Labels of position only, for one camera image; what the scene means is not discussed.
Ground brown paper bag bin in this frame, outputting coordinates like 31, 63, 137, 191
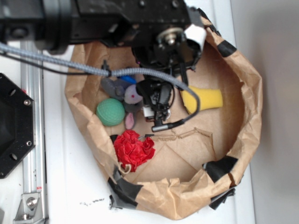
65, 9, 263, 220

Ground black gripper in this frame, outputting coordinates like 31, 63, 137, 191
132, 24, 206, 71

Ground gray braided cable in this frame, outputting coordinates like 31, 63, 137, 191
0, 42, 200, 133

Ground red crumpled paper flower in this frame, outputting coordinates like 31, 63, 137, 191
114, 130, 156, 172

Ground green dimpled ball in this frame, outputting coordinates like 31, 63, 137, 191
96, 98, 125, 126

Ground metal corner bracket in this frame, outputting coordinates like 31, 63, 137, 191
13, 192, 43, 224

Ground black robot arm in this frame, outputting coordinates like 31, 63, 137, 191
0, 0, 206, 70

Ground gray plush rabbit toy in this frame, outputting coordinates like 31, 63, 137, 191
100, 76, 143, 130

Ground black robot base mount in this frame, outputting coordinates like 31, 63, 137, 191
0, 73, 35, 179

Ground yellow green sponge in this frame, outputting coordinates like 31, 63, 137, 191
180, 86, 223, 114

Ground aluminium extrusion rail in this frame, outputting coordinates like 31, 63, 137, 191
19, 39, 49, 224

